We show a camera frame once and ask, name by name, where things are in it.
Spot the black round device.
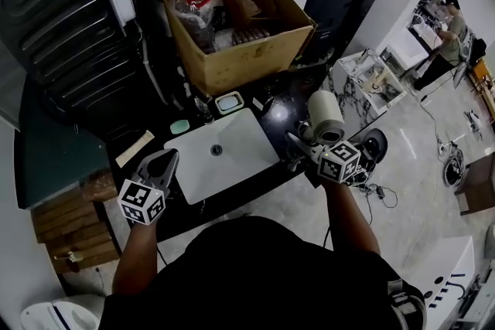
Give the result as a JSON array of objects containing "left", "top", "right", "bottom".
[{"left": 357, "top": 128, "right": 389, "bottom": 164}]

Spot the black ribbed appliance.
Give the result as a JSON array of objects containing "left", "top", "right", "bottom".
[{"left": 0, "top": 0, "right": 171, "bottom": 140}]

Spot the white floor cable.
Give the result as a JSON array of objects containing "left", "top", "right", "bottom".
[{"left": 419, "top": 96, "right": 456, "bottom": 151}]

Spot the person's left forearm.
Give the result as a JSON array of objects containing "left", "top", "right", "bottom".
[{"left": 111, "top": 219, "right": 159, "bottom": 297}]

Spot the brown wooden stool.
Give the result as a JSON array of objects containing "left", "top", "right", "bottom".
[{"left": 454, "top": 152, "right": 495, "bottom": 217}]

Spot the stack of wooden planks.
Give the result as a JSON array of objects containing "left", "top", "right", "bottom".
[{"left": 30, "top": 169, "right": 121, "bottom": 275}]

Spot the green soap bar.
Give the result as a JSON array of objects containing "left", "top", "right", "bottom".
[{"left": 169, "top": 118, "right": 191, "bottom": 135}]

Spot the person's black shirt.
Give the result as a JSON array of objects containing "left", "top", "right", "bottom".
[{"left": 98, "top": 215, "right": 428, "bottom": 330}]

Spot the person's right forearm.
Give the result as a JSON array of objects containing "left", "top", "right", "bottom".
[{"left": 320, "top": 179, "right": 382, "bottom": 256}]

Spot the grey hose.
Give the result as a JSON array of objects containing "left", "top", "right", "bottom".
[{"left": 133, "top": 19, "right": 171, "bottom": 105}]

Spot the dark green panel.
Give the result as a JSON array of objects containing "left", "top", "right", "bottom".
[{"left": 13, "top": 88, "right": 111, "bottom": 209}]

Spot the black power adapter cable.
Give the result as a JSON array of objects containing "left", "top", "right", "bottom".
[{"left": 347, "top": 165, "right": 399, "bottom": 209}]

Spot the marble pattern cabinet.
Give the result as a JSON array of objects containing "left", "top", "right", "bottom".
[{"left": 330, "top": 46, "right": 407, "bottom": 128}]

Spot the black office chair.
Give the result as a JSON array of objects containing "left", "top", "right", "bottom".
[{"left": 452, "top": 37, "right": 487, "bottom": 90}]

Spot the coiled floor cable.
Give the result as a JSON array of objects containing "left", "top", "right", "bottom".
[{"left": 442, "top": 145, "right": 465, "bottom": 189}]

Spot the black faucet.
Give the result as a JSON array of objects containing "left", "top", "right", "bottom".
[{"left": 196, "top": 95, "right": 214, "bottom": 124}]

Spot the brown cardboard box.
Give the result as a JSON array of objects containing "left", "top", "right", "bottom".
[{"left": 161, "top": 0, "right": 318, "bottom": 97}]

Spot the white rectangular sink basin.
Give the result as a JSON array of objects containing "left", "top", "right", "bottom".
[{"left": 163, "top": 107, "right": 281, "bottom": 206}]

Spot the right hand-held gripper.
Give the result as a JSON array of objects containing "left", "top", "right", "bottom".
[{"left": 285, "top": 131, "right": 363, "bottom": 185}]

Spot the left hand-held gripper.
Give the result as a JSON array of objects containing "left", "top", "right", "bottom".
[{"left": 118, "top": 148, "right": 181, "bottom": 225}]

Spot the black tall cabinet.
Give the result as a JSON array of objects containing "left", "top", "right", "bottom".
[{"left": 303, "top": 0, "right": 387, "bottom": 66}]

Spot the stack of brown dishes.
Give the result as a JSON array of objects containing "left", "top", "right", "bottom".
[{"left": 231, "top": 26, "right": 271, "bottom": 48}]

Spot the black vanity counter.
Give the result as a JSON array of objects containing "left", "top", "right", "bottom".
[{"left": 104, "top": 67, "right": 337, "bottom": 243}]

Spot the white toilet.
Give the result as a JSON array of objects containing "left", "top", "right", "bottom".
[{"left": 19, "top": 293, "right": 105, "bottom": 330}]

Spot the beige flat strip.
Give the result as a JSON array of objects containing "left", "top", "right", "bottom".
[{"left": 114, "top": 129, "right": 155, "bottom": 168}]

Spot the grey shoulder strap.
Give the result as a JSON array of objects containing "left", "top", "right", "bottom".
[{"left": 386, "top": 277, "right": 427, "bottom": 330}]

